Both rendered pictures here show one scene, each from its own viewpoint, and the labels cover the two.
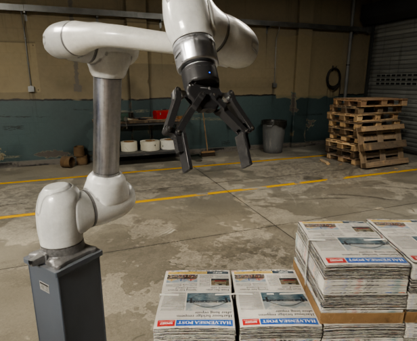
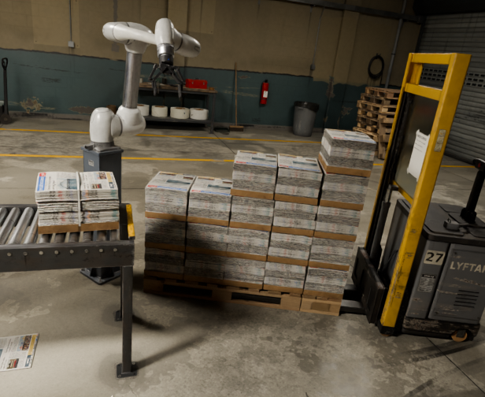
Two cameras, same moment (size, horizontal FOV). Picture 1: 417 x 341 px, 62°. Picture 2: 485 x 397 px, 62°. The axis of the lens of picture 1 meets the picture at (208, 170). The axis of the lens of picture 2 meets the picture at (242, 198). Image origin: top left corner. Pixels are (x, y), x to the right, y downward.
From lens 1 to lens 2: 1.59 m
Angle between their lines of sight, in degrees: 6
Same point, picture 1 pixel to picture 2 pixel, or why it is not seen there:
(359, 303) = (250, 186)
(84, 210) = (115, 124)
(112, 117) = (135, 75)
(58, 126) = (94, 84)
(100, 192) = (125, 116)
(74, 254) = (108, 146)
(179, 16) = (159, 35)
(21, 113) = (60, 66)
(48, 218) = (97, 124)
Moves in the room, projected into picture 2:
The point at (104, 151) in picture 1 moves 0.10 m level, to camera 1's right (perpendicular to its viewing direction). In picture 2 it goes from (129, 93) to (143, 94)
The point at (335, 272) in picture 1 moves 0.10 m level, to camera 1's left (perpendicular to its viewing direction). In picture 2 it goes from (238, 167) to (223, 165)
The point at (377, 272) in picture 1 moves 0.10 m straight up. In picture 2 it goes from (260, 169) to (261, 154)
